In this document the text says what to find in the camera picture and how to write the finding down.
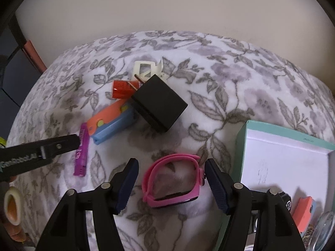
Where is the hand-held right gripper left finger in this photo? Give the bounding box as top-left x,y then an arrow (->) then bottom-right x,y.
35,158 -> 139,251

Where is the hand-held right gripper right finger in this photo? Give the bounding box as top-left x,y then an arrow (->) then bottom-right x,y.
205,158 -> 307,251

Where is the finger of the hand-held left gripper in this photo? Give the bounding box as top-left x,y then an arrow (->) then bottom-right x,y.
40,134 -> 80,160

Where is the purple packet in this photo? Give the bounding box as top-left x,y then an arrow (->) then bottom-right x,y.
74,122 -> 91,177

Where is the pink smartwatch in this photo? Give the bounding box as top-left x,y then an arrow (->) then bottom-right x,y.
142,154 -> 206,209

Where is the green rimmed white tray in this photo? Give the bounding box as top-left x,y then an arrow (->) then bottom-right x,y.
217,120 -> 335,251

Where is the orange and blue toy case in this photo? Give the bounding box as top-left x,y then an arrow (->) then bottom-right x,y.
86,101 -> 137,145
292,197 -> 317,237

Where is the dark cabinet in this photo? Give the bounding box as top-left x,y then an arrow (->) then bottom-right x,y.
0,13 -> 46,108

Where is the black power adapter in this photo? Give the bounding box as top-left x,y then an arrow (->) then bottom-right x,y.
128,74 -> 188,133

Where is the cream plastic clip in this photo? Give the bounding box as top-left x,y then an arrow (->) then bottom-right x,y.
133,61 -> 168,84

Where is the floral printed blanket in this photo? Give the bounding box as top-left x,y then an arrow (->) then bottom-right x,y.
5,31 -> 335,251

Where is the clear plastic piece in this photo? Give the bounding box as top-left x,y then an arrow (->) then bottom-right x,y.
313,212 -> 335,251

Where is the cream ring-shaped object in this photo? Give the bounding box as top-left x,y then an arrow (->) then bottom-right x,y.
4,188 -> 23,226

